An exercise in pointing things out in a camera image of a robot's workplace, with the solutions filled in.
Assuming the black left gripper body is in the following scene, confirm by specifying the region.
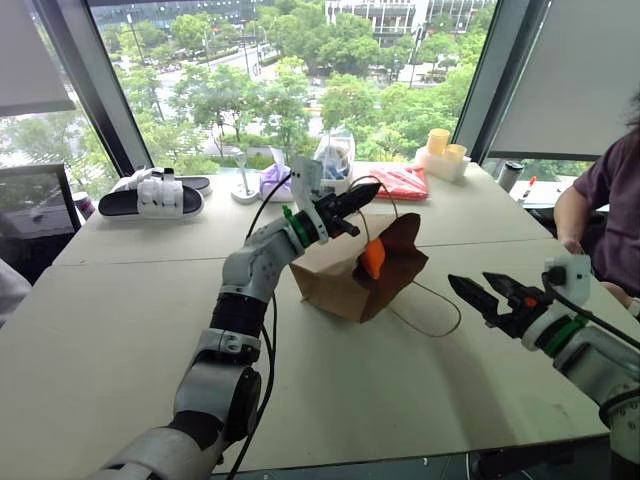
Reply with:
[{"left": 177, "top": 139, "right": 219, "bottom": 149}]
[{"left": 314, "top": 194, "right": 352, "bottom": 238}]

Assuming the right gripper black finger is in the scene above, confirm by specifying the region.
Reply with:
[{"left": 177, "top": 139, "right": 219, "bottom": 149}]
[
  {"left": 481, "top": 271, "right": 529, "bottom": 307},
  {"left": 447, "top": 273, "right": 507, "bottom": 329}
]

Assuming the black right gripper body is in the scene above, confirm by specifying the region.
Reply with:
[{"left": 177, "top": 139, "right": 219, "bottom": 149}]
[{"left": 492, "top": 286, "right": 554, "bottom": 341}]

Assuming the orange plush toy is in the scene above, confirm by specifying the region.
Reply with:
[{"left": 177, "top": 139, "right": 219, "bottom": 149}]
[{"left": 360, "top": 237, "right": 388, "bottom": 279}]

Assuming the clear plastic bag with items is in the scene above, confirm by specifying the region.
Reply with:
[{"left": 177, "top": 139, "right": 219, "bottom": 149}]
[{"left": 312, "top": 129, "right": 358, "bottom": 182}]

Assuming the brown paper bag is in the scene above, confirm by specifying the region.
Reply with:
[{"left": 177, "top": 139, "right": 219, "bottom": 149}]
[{"left": 289, "top": 174, "right": 463, "bottom": 338}]

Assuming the purple plastic bag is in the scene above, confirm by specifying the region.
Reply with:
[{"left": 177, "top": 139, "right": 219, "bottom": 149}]
[{"left": 258, "top": 162, "right": 295, "bottom": 204}]

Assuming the red plastic package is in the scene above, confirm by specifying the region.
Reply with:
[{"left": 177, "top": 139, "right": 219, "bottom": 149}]
[{"left": 369, "top": 165, "right": 431, "bottom": 203}]

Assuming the white plastic container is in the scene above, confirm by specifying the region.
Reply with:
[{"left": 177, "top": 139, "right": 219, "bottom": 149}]
[{"left": 415, "top": 146, "right": 473, "bottom": 183}]

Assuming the white stand with round base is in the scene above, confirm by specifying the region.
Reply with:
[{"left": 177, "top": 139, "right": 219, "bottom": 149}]
[{"left": 230, "top": 149, "right": 262, "bottom": 204}]

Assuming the tall yellow cup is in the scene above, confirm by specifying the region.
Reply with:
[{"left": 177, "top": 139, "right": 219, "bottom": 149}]
[{"left": 425, "top": 127, "right": 452, "bottom": 157}]

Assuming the red marker pen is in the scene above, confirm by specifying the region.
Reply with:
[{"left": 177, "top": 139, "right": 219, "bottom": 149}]
[{"left": 516, "top": 175, "right": 539, "bottom": 204}]

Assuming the grey tumbler with black lid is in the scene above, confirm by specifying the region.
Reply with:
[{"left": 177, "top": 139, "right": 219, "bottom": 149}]
[{"left": 497, "top": 160, "right": 525, "bottom": 194}]

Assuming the person in purple shirt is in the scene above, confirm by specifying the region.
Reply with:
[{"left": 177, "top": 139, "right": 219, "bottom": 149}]
[{"left": 553, "top": 88, "right": 640, "bottom": 321}]

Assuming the dark window pillar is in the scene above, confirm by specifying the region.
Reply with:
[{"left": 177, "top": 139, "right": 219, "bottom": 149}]
[
  {"left": 33, "top": 0, "right": 155, "bottom": 177},
  {"left": 451, "top": 0, "right": 552, "bottom": 164}
]

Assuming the grey roller blind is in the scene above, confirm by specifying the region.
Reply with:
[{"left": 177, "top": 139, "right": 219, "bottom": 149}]
[
  {"left": 0, "top": 0, "right": 77, "bottom": 118},
  {"left": 485, "top": 0, "right": 640, "bottom": 162}
]

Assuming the white pink cup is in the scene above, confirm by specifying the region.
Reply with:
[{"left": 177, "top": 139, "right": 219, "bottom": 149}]
[{"left": 73, "top": 191, "right": 97, "bottom": 222}]

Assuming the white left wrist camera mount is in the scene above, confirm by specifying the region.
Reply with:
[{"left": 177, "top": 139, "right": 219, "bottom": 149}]
[{"left": 291, "top": 156, "right": 332, "bottom": 245}]

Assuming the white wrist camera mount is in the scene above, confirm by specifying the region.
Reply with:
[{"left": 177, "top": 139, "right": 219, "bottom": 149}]
[
  {"left": 291, "top": 156, "right": 332, "bottom": 245},
  {"left": 542, "top": 254, "right": 593, "bottom": 307}
]

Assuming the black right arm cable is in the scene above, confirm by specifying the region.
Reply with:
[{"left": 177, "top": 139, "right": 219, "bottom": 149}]
[{"left": 542, "top": 272, "right": 640, "bottom": 426}]

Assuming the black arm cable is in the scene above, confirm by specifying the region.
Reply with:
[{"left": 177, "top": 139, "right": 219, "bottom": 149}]
[
  {"left": 542, "top": 272, "right": 640, "bottom": 426},
  {"left": 227, "top": 172, "right": 294, "bottom": 480}
]

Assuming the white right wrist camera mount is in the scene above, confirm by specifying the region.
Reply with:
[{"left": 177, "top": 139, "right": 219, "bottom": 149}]
[{"left": 542, "top": 254, "right": 593, "bottom": 307}]

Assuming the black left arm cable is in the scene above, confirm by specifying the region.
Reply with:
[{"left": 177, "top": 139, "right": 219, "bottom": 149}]
[{"left": 227, "top": 172, "right": 294, "bottom": 480}]

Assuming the black monitor frame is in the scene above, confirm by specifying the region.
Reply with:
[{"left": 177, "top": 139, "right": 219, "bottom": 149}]
[{"left": 0, "top": 162, "right": 82, "bottom": 244}]

